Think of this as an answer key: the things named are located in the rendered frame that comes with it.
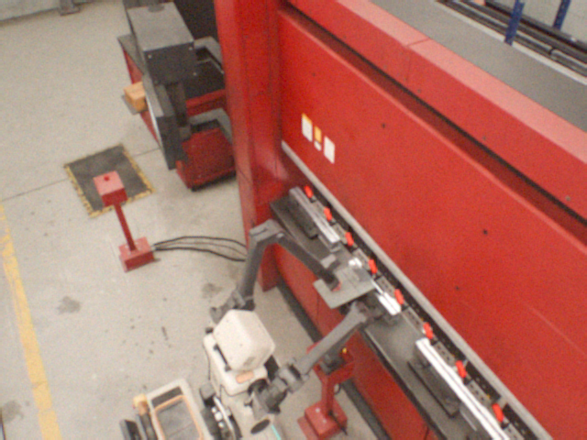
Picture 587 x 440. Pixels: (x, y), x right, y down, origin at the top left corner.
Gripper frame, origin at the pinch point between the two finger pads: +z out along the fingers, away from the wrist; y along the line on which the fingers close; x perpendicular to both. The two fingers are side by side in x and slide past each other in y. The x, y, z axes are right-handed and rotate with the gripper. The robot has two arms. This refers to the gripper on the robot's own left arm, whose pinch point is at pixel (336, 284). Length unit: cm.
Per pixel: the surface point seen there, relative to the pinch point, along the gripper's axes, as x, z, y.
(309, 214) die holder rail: -12, 14, 55
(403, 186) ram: -48, -56, -18
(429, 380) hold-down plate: -6, 17, -59
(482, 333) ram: -34, -31, -71
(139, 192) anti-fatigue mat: 95, 65, 237
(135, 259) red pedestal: 115, 46, 156
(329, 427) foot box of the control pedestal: 60, 71, -29
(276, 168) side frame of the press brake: -14, -3, 85
